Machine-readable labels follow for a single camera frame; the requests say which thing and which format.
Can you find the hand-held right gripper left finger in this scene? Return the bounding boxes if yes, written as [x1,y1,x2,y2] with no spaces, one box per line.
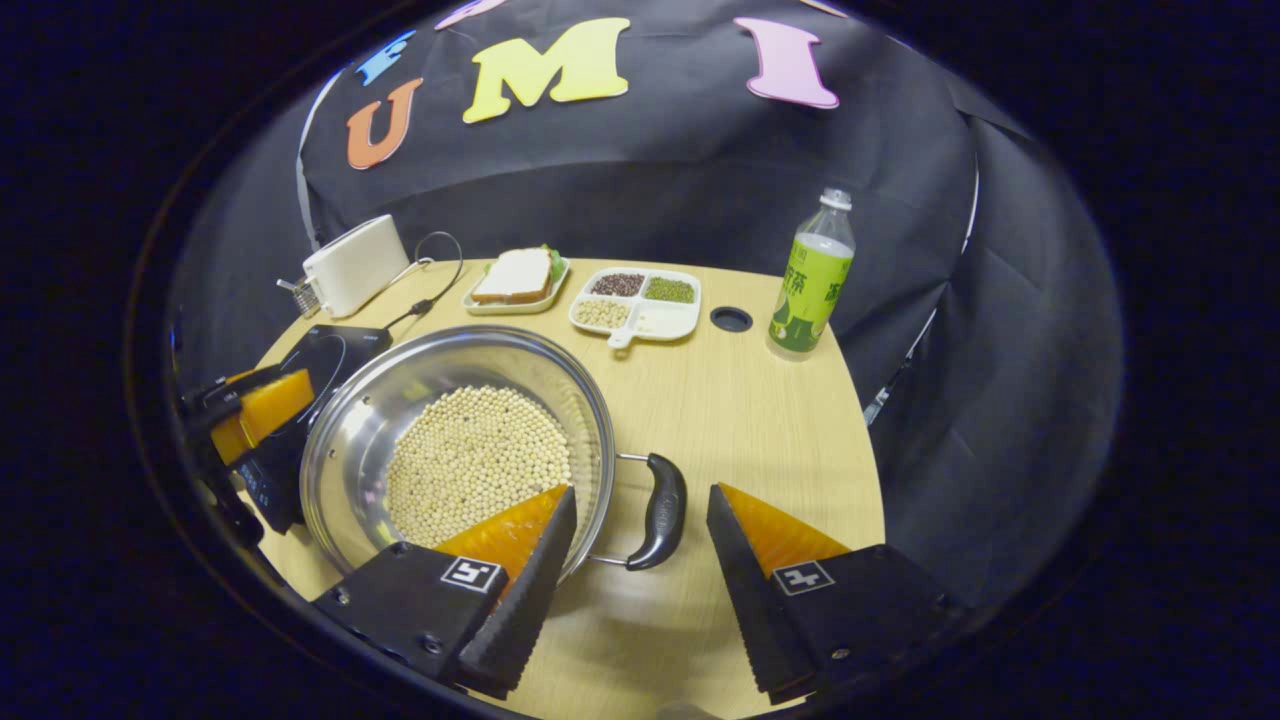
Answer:
[312,485,579,701]

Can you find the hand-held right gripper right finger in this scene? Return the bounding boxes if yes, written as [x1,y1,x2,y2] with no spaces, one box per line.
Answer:
[706,483,966,706]

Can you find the stainless steel pot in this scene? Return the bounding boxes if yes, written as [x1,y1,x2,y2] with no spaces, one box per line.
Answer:
[299,325,689,583]

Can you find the black induction cooktop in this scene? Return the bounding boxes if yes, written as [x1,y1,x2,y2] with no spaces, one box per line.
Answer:
[232,323,394,536]

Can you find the pile of soybeans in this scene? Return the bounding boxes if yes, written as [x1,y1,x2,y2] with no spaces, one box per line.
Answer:
[385,385,573,549]

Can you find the white toaster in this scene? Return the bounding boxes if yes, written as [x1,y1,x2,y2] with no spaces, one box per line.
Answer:
[302,214,411,319]

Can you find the pale green sandwich plate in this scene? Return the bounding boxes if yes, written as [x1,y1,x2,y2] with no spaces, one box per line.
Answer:
[461,255,572,317]

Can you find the white divided dish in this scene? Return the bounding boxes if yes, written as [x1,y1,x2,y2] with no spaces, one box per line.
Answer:
[568,266,703,350]

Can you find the white bread sandwich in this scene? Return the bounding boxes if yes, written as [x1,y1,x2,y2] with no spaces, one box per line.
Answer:
[471,247,554,305]

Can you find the green label drink bottle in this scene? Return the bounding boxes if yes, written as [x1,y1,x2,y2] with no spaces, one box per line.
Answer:
[767,187,857,363]

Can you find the toaster power cable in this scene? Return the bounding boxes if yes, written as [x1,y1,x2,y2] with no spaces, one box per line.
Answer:
[385,231,465,331]

